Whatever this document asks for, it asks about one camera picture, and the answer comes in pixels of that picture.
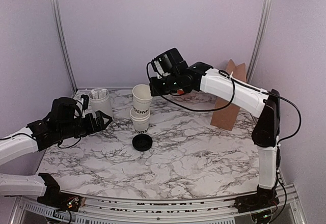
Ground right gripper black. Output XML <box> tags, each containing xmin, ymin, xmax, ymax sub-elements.
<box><xmin>149</xmin><ymin>73</ymin><xmax>181</xmax><ymax>97</ymax></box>

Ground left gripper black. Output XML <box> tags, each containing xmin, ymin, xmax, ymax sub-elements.
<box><xmin>58</xmin><ymin>110</ymin><xmax>113</xmax><ymax>139</ymax></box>

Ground white paper cup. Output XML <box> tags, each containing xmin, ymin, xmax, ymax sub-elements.
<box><xmin>132</xmin><ymin>84</ymin><xmax>152</xmax><ymax>114</ymax></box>

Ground black plastic cup lid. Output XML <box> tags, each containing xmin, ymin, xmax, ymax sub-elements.
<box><xmin>132</xmin><ymin>134</ymin><xmax>153</xmax><ymax>152</ymax></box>

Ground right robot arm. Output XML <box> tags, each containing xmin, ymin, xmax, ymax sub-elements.
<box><xmin>146</xmin><ymin>48</ymin><xmax>280</xmax><ymax>213</ymax></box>

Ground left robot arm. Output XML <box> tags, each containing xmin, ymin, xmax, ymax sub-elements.
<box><xmin>1</xmin><ymin>95</ymin><xmax>113</xmax><ymax>209</ymax></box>

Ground orange white bowl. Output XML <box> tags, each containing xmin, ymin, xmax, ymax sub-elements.
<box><xmin>177</xmin><ymin>89</ymin><xmax>184</xmax><ymax>95</ymax></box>

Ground grey cylindrical canister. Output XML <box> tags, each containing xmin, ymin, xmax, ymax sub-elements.
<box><xmin>89</xmin><ymin>90</ymin><xmax>113</xmax><ymax>118</ymax></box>

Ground white sugar packets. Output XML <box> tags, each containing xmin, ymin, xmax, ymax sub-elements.
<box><xmin>91</xmin><ymin>88</ymin><xmax>108</xmax><ymax>100</ymax></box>

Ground stack of white paper cups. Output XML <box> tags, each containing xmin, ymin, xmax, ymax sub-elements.
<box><xmin>130</xmin><ymin>107</ymin><xmax>150</xmax><ymax>134</ymax></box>

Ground brown paper bag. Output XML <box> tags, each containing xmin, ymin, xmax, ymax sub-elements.
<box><xmin>210</xmin><ymin>59</ymin><xmax>247</xmax><ymax>131</ymax></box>

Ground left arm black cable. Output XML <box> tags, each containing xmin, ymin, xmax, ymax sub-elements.
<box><xmin>0</xmin><ymin>99</ymin><xmax>87</xmax><ymax>150</ymax></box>

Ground front aluminium rail base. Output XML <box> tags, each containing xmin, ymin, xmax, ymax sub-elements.
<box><xmin>9</xmin><ymin>184</ymin><xmax>307</xmax><ymax>223</ymax></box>

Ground left aluminium frame post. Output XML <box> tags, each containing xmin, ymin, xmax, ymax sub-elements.
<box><xmin>51</xmin><ymin>0</ymin><xmax>78</xmax><ymax>94</ymax></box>

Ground aluminium frame post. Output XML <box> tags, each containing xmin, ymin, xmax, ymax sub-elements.
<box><xmin>51</xmin><ymin>0</ymin><xmax>78</xmax><ymax>94</ymax></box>
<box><xmin>247</xmin><ymin>0</ymin><xmax>272</xmax><ymax>82</ymax></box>

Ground right aluminium frame post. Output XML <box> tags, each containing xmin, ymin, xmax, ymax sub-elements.
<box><xmin>247</xmin><ymin>0</ymin><xmax>272</xmax><ymax>82</ymax></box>

